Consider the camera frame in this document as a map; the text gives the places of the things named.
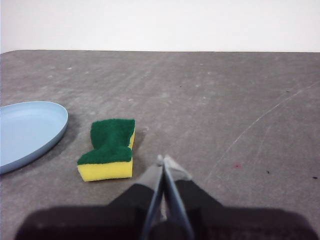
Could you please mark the yellow sponge with green pad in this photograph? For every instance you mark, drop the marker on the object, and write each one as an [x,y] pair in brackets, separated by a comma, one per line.
[110,147]

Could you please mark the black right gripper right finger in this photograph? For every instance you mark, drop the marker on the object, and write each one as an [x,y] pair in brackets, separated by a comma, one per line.
[237,222]

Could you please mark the light blue round plate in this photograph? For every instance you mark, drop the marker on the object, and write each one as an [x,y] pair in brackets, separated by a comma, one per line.
[27,132]

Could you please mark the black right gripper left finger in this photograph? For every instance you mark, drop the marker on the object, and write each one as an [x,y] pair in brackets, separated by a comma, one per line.
[112,220]

